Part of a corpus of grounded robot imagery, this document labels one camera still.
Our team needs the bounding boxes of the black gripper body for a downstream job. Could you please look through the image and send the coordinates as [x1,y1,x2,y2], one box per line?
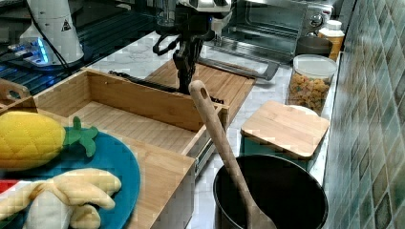
[155,4,232,41]

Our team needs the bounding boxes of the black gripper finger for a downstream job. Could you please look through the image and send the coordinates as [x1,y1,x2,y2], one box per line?
[183,38,203,94]
[173,41,191,94]

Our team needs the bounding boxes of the bamboo drawer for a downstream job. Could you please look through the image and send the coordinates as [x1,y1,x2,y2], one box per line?
[34,69,214,164]

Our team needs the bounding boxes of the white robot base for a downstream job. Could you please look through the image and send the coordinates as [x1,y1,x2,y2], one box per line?
[8,0,85,68]

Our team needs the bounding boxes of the bamboo cutting board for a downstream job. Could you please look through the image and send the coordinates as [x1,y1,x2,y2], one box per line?
[146,60,255,126]

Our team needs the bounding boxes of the silver toaster oven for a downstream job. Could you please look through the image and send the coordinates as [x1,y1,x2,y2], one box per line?
[199,0,333,80]

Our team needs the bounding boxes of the dark grey canister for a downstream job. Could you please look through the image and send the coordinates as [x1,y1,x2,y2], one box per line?
[295,36,332,57]

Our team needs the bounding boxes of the teal box with bamboo lid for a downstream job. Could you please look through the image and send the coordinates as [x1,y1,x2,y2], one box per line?
[240,100,330,172]

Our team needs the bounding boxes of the clear jar of pasta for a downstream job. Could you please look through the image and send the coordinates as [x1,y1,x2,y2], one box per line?
[287,54,337,115]

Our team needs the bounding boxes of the blue round plate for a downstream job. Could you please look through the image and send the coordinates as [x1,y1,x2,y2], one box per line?
[0,126,141,229]

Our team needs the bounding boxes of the orange jar with white lid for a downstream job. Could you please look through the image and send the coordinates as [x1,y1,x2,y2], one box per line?
[318,20,345,61]

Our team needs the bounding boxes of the black cooking pot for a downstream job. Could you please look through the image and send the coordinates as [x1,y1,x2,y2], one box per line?
[213,155,329,229]

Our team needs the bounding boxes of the yellow plush pineapple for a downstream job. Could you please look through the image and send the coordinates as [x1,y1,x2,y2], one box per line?
[0,111,98,171]

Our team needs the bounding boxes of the wooden spoon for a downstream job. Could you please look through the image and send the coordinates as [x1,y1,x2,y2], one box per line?
[189,80,277,229]

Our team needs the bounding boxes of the plush peeled banana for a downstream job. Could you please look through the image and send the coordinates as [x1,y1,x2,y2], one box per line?
[1,168,121,229]

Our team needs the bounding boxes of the wooden utensil handle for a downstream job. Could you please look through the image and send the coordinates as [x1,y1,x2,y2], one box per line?
[0,79,31,101]

